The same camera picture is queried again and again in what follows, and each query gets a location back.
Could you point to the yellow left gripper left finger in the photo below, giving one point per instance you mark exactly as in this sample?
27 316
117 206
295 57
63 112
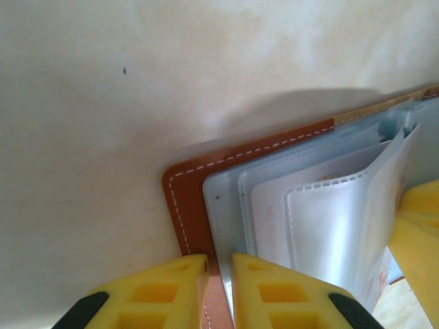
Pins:
154 298

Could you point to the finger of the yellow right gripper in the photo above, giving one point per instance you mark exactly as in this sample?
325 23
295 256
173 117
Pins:
422 267
423 202

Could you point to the white card orange print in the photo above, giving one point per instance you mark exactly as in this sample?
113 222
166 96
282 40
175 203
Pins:
377 240

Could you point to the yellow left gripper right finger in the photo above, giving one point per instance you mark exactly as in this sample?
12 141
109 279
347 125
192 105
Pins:
281 301

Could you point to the brown leather card holder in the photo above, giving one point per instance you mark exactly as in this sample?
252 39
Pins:
192 192

